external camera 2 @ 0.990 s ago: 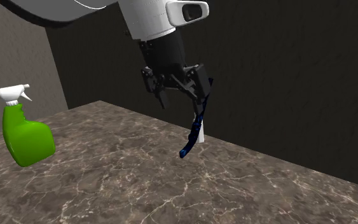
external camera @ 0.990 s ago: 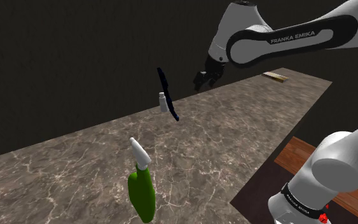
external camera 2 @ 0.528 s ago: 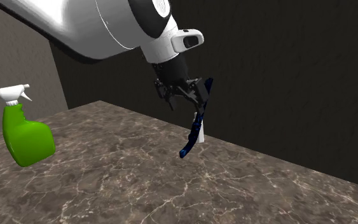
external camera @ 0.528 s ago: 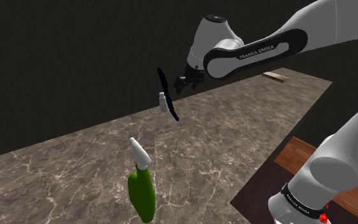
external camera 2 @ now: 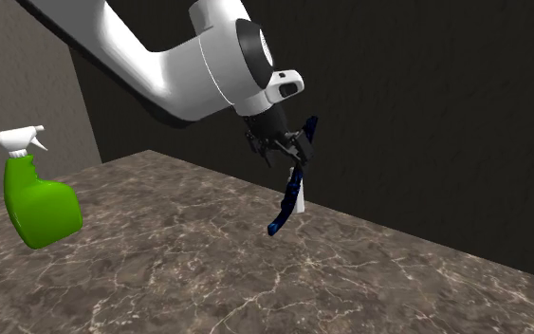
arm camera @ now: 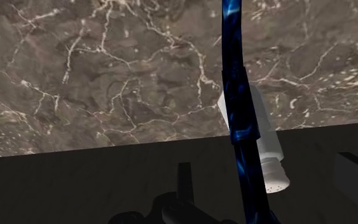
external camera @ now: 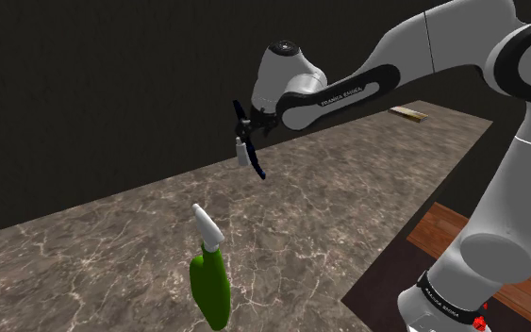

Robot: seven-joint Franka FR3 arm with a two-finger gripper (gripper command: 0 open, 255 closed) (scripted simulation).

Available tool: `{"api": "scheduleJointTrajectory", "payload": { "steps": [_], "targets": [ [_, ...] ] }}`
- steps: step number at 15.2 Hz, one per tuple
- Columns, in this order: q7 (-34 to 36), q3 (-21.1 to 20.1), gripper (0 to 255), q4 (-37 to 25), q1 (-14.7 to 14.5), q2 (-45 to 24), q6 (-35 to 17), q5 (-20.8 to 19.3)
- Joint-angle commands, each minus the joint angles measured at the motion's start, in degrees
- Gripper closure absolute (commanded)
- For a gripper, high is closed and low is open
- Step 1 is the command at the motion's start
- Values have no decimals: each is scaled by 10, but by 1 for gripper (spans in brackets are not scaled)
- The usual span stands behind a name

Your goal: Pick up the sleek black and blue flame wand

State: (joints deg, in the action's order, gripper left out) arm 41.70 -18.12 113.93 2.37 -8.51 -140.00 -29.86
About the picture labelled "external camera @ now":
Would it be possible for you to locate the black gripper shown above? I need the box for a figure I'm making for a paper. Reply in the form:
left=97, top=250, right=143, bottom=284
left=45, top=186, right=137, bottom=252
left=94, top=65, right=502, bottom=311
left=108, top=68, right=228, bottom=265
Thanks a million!
left=231, top=98, right=280, bottom=181

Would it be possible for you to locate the green spray bottle white nozzle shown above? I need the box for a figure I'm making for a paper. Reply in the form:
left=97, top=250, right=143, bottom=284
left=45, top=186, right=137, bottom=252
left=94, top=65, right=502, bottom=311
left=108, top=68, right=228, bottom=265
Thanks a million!
left=189, top=203, right=232, bottom=332

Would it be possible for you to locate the flat wooden board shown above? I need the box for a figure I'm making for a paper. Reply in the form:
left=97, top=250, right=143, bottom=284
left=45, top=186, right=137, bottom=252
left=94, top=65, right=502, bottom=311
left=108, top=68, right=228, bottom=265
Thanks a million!
left=387, top=105, right=430, bottom=125

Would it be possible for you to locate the dark robot stand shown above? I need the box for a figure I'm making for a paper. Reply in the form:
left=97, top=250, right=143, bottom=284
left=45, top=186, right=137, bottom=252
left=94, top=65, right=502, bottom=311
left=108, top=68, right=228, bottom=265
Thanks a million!
left=340, top=235, right=531, bottom=332

